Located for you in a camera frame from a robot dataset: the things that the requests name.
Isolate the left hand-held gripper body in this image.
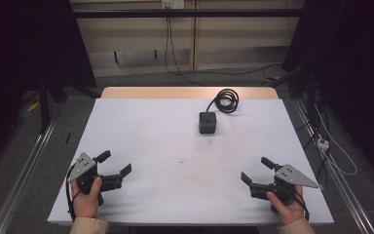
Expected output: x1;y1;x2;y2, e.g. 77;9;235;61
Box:
66;151;125;207

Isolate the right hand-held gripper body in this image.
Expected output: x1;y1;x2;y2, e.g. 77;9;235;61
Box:
249;163;320;205

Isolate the person's right hand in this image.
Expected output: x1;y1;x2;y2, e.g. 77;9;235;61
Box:
266;184;306;227

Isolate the person's left hand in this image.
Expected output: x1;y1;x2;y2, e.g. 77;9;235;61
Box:
70;176;103;219

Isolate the white table mat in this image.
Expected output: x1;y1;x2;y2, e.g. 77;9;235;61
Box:
46;97;335;226

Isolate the black box device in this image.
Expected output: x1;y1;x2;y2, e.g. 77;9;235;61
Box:
198;111;218;136

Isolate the black metal stand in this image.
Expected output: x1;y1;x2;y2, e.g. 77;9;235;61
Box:
37;75;68;135

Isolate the wooden table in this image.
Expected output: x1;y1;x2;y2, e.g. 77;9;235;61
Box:
99;86;280;100

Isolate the black curtain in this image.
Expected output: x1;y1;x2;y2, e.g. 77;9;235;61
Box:
0;0;97;174
281;0;374;186

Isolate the black horizontal bar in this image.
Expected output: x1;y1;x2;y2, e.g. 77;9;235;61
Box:
69;8;307;20

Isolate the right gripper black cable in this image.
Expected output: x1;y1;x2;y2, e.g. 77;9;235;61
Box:
283;189;311;222

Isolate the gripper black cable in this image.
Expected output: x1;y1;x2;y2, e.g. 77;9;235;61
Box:
64;164;82;223
283;189;311;222

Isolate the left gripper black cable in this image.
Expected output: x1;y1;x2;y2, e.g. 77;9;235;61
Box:
64;164;82;223

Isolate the aluminium floor rail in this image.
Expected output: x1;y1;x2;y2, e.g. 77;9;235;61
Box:
292;97;374;234
0;118;58;234

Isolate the white cable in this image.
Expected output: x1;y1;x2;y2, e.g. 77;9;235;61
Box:
314;104;358;177

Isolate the coiled black cable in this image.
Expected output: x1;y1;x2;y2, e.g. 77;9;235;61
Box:
206;88;241;115

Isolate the black hanging cable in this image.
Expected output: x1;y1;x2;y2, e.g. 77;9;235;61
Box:
164;8;284;88

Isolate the beige wall cabinet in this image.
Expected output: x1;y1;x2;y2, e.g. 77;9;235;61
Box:
69;0;306;78

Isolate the white wall socket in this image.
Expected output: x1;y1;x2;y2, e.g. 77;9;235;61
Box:
161;0;186;10

